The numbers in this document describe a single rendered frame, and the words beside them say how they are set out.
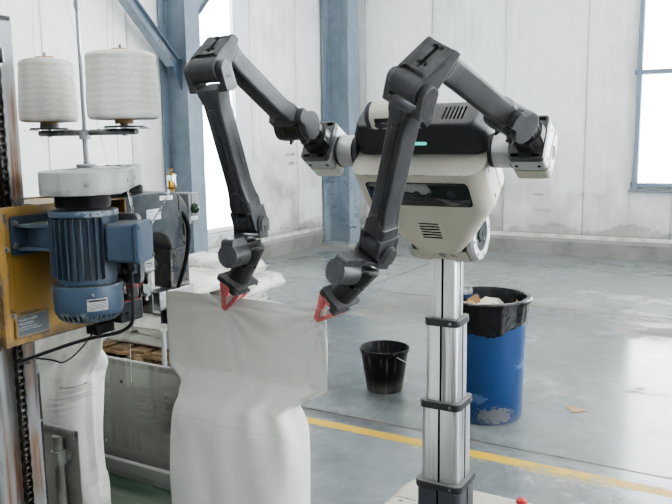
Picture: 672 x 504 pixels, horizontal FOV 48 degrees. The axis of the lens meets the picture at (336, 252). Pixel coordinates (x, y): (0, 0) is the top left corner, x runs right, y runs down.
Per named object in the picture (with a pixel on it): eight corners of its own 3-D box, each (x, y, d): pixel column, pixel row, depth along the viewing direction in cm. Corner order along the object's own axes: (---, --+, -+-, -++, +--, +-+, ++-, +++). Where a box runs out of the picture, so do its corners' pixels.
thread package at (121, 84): (175, 123, 180) (172, 49, 177) (123, 122, 165) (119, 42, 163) (124, 124, 188) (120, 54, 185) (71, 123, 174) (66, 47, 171)
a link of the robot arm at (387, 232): (443, 85, 142) (405, 63, 149) (422, 90, 139) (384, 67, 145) (400, 264, 168) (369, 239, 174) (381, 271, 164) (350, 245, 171)
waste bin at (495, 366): (541, 404, 418) (544, 290, 409) (513, 436, 374) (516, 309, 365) (459, 391, 442) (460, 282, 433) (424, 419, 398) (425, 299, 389)
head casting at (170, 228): (192, 284, 219) (187, 182, 214) (130, 300, 198) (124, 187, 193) (117, 276, 234) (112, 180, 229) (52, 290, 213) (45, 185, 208)
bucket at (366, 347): (417, 385, 454) (417, 343, 450) (396, 400, 428) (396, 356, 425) (373, 378, 469) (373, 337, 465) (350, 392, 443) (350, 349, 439)
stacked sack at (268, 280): (290, 288, 571) (290, 269, 569) (236, 305, 513) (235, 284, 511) (244, 283, 592) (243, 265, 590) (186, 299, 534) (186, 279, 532)
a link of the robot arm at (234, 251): (269, 214, 185) (241, 213, 189) (241, 218, 175) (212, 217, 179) (271, 262, 187) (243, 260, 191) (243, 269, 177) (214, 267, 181)
